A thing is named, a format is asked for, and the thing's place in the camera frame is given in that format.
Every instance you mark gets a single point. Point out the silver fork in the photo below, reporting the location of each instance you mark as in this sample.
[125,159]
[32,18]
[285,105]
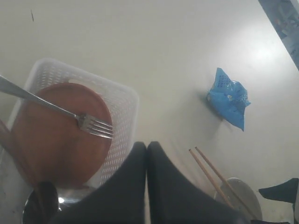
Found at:
[86,122]

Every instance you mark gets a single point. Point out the brown round plate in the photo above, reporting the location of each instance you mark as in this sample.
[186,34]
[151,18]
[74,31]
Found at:
[52,143]

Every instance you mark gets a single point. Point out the white ceramic bowl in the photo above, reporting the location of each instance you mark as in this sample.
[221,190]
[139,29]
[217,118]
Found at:
[241,197]

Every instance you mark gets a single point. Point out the wooden handled metal scoop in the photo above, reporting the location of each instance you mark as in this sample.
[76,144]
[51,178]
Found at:
[19,204]

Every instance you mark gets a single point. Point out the wooden chopstick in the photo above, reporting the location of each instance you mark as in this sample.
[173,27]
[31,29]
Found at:
[212,181]
[217,197]

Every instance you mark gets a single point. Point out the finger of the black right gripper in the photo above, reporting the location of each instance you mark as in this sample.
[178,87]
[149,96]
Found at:
[285,192]

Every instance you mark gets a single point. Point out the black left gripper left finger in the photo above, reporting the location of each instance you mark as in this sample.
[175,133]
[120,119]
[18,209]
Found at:
[120,200]

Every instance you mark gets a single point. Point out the wooden chopstick back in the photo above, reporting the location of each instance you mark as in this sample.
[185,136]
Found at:
[217,197]

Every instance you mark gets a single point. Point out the white perforated plastic basket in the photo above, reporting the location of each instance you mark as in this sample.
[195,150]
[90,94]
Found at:
[121,101]

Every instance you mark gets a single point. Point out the blue snack bag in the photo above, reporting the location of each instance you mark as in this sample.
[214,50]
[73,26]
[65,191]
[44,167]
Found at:
[229,98]

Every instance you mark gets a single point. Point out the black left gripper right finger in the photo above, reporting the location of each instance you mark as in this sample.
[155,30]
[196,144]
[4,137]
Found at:
[173,199]

